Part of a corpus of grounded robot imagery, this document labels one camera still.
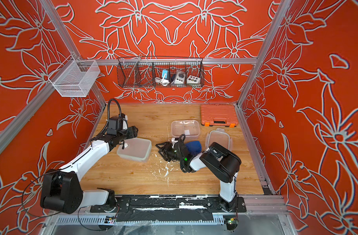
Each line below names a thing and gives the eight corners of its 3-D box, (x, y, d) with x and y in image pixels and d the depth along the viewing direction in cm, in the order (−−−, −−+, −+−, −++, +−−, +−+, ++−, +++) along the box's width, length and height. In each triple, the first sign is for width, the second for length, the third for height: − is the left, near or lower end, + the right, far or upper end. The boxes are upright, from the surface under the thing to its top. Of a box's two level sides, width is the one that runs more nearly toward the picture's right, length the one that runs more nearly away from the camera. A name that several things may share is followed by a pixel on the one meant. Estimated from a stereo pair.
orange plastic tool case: (202, 127, 106) (203, 123, 102) (199, 108, 118) (200, 104, 114) (238, 127, 106) (240, 123, 102) (232, 108, 118) (233, 103, 114)
